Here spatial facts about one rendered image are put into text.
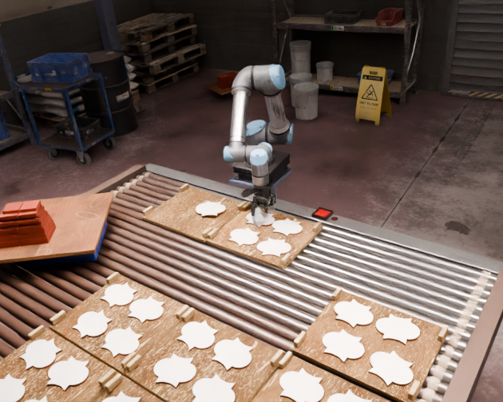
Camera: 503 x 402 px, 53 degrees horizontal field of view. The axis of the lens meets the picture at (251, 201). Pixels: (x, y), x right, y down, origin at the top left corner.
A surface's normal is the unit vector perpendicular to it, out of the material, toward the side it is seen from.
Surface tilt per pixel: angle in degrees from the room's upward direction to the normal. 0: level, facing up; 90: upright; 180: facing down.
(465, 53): 82
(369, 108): 78
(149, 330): 0
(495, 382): 0
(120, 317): 0
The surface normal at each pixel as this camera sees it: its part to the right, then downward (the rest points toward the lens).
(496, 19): -0.52, 0.40
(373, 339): -0.08, -0.86
